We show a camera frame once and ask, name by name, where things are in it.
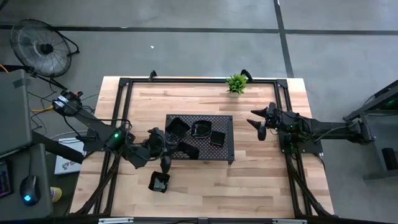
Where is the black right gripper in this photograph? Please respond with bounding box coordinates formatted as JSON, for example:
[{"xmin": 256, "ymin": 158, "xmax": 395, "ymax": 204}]
[{"xmin": 246, "ymin": 101, "xmax": 282, "ymax": 141}]

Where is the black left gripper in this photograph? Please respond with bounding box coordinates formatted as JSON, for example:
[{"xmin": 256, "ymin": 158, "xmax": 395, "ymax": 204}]
[{"xmin": 144, "ymin": 126, "xmax": 186, "ymax": 175}]

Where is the round wavy black plate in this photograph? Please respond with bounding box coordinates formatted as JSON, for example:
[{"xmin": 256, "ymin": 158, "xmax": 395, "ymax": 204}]
[
  {"xmin": 190, "ymin": 119, "xmax": 213, "ymax": 139},
  {"xmin": 176, "ymin": 141, "xmax": 200, "ymax": 161}
]

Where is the square flared black plate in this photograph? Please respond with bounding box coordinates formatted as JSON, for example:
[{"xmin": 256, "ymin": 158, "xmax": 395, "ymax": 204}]
[
  {"xmin": 165, "ymin": 116, "xmax": 191, "ymax": 141},
  {"xmin": 147, "ymin": 170, "xmax": 171, "ymax": 194}
]

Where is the small square black plate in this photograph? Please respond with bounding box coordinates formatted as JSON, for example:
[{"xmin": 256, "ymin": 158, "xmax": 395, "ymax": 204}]
[{"xmin": 210, "ymin": 130, "xmax": 227, "ymax": 147}]

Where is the green plant in white pot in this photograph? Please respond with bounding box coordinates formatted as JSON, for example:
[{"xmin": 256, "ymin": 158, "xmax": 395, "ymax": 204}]
[{"xmin": 226, "ymin": 73, "xmax": 249, "ymax": 98}]

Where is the black perforated metal shelf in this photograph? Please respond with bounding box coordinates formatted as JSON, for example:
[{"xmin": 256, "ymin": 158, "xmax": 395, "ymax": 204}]
[{"xmin": 162, "ymin": 114, "xmax": 236, "ymax": 165}]

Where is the white printed cardboard box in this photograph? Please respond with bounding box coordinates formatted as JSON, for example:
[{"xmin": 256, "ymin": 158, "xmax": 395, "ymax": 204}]
[{"xmin": 54, "ymin": 136, "xmax": 86, "ymax": 175}]

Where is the grey metal stand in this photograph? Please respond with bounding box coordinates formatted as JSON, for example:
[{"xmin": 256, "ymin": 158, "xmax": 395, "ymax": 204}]
[{"xmin": 343, "ymin": 79, "xmax": 398, "ymax": 182}]

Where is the black desk support beam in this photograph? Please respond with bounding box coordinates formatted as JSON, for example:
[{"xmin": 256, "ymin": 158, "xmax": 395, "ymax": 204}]
[{"xmin": 30, "ymin": 130, "xmax": 85, "ymax": 165}]

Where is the yellow white cup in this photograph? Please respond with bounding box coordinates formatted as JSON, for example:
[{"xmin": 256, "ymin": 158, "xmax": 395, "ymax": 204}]
[{"xmin": 49, "ymin": 186, "xmax": 63, "ymax": 203}]

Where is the black box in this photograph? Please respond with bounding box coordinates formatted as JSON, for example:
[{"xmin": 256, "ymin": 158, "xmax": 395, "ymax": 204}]
[{"xmin": 381, "ymin": 147, "xmax": 398, "ymax": 171}]

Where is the grey desk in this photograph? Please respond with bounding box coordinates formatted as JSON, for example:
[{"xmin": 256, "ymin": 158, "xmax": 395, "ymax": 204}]
[{"xmin": 0, "ymin": 143, "xmax": 54, "ymax": 221}]

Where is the black computer mouse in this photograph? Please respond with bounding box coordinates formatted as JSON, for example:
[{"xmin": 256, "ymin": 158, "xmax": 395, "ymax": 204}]
[{"xmin": 19, "ymin": 175, "xmax": 42, "ymax": 207}]

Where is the black metal floor fan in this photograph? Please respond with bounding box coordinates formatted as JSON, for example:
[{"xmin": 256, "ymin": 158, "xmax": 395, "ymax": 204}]
[{"xmin": 9, "ymin": 18, "xmax": 80, "ymax": 91}]

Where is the grey box with tape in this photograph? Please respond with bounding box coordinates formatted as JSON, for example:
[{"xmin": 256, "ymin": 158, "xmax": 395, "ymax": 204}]
[{"xmin": 0, "ymin": 68, "xmax": 34, "ymax": 158}]

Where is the black keyboard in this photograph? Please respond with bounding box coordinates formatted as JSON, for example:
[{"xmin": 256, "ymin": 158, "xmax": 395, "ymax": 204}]
[{"xmin": 0, "ymin": 160, "xmax": 13, "ymax": 200}]

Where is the black aluminium table frame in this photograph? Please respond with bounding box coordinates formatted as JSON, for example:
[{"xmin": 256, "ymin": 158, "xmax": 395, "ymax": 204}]
[{"xmin": 68, "ymin": 77, "xmax": 335, "ymax": 218}]

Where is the silver metal bracket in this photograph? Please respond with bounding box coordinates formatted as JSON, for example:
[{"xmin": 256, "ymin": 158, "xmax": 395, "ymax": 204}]
[
  {"xmin": 98, "ymin": 217, "xmax": 135, "ymax": 224},
  {"xmin": 272, "ymin": 218, "xmax": 308, "ymax": 224}
]

